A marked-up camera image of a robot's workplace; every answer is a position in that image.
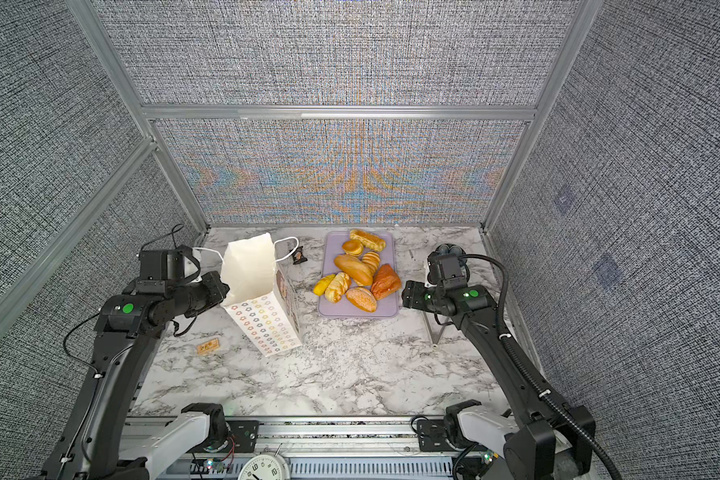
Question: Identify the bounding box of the reddish brown croissant pastry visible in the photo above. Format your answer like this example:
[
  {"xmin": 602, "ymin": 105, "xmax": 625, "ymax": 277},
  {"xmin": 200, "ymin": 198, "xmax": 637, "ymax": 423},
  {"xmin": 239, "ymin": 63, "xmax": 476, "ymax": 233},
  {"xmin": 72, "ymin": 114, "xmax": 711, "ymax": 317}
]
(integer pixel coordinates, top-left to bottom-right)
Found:
[{"xmin": 370, "ymin": 264, "xmax": 402, "ymax": 301}]

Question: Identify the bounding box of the long golden baguette loaf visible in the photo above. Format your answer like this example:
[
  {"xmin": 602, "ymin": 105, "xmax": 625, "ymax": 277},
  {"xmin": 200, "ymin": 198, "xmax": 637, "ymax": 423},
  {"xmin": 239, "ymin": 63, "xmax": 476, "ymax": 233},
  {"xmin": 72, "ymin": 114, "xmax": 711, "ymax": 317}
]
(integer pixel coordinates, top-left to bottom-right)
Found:
[{"xmin": 334, "ymin": 254, "xmax": 373, "ymax": 287}]

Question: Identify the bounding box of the white patterned paper bag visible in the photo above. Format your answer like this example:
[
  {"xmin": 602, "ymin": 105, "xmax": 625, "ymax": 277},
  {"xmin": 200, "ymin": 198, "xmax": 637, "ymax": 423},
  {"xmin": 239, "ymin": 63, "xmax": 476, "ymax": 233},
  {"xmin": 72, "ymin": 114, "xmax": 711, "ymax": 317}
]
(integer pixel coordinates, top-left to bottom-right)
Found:
[{"xmin": 193, "ymin": 233, "xmax": 302, "ymax": 357}]

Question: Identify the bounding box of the sesame oval bread roll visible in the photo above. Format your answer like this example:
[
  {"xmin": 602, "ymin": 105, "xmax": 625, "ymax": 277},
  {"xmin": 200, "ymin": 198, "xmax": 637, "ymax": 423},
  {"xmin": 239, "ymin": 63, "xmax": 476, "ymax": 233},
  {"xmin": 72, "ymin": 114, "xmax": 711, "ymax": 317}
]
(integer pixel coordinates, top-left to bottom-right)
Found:
[{"xmin": 345, "ymin": 287, "xmax": 378, "ymax": 313}]

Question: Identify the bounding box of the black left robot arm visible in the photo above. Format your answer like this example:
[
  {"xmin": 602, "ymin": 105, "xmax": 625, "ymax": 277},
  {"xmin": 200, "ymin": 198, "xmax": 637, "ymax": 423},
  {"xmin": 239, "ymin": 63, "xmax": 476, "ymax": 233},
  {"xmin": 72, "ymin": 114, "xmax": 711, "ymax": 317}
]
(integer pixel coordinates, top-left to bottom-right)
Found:
[{"xmin": 38, "ymin": 271, "xmax": 229, "ymax": 479}]

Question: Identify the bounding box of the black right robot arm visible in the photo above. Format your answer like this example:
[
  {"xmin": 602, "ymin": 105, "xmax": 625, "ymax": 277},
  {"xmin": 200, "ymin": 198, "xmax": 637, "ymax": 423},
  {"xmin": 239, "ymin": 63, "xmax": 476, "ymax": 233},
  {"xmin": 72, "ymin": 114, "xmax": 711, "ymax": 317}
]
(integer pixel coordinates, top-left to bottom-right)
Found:
[{"xmin": 402, "ymin": 244, "xmax": 622, "ymax": 479}]

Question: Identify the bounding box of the long glazed bread stick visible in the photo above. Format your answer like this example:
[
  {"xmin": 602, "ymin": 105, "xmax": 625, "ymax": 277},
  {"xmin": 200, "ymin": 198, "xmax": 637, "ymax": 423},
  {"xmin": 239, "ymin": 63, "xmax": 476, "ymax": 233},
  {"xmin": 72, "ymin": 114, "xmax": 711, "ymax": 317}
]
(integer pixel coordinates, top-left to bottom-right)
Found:
[{"xmin": 350, "ymin": 229, "xmax": 386, "ymax": 252}]

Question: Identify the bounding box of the pale braided bread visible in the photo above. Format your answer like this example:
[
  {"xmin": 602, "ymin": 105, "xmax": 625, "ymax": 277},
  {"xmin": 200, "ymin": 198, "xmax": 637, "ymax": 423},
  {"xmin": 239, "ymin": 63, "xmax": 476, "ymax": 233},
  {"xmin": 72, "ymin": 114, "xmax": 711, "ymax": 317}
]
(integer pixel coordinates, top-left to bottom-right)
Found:
[{"xmin": 323, "ymin": 271, "xmax": 352, "ymax": 303}]

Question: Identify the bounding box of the yellow lemon shaped bread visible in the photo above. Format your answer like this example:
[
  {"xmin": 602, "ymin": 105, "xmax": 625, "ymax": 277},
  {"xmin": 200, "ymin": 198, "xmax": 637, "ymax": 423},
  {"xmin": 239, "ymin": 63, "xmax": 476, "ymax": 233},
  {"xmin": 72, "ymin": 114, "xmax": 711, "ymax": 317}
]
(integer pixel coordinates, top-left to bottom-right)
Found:
[{"xmin": 313, "ymin": 274, "xmax": 335, "ymax": 296}]

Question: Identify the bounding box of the grey round dish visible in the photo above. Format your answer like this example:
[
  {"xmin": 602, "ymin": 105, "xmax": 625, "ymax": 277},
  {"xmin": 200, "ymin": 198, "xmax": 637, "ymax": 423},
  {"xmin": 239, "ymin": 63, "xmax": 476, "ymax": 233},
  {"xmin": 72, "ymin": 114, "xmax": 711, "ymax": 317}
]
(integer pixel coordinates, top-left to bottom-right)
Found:
[{"xmin": 435, "ymin": 243, "xmax": 465, "ymax": 256}]

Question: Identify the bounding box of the small round bun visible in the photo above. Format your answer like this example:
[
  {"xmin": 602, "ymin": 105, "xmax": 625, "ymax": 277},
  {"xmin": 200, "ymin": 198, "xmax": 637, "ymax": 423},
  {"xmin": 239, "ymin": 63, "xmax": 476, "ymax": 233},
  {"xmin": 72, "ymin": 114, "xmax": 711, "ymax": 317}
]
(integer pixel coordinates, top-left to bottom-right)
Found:
[{"xmin": 342, "ymin": 239, "xmax": 364, "ymax": 257}]

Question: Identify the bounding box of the lilac plastic tray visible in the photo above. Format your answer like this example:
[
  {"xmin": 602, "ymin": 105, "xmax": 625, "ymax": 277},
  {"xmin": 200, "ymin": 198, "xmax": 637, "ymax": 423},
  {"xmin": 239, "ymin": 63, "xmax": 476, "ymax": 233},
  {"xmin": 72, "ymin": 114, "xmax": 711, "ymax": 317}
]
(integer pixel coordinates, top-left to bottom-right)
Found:
[{"xmin": 318, "ymin": 229, "xmax": 399, "ymax": 319}]

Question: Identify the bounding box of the white analog clock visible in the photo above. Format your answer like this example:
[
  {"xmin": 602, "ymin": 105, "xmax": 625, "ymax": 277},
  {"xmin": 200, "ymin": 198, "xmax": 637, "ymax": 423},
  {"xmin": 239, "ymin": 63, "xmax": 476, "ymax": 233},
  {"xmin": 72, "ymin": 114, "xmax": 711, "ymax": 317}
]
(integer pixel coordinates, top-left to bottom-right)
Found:
[{"xmin": 238, "ymin": 453, "xmax": 291, "ymax": 480}]

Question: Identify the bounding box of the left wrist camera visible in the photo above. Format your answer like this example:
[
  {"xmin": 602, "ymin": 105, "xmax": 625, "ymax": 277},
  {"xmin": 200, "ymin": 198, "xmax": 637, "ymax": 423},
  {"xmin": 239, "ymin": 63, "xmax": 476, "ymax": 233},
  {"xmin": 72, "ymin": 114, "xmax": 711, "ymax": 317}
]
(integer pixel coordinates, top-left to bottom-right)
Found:
[{"xmin": 138, "ymin": 245, "xmax": 200, "ymax": 285}]

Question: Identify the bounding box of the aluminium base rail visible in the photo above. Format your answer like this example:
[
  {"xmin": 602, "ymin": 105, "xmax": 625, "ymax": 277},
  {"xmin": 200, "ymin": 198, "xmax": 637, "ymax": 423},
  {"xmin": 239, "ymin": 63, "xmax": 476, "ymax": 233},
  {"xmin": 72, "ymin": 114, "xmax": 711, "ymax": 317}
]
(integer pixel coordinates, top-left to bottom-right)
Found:
[{"xmin": 77, "ymin": 415, "xmax": 595, "ymax": 480}]

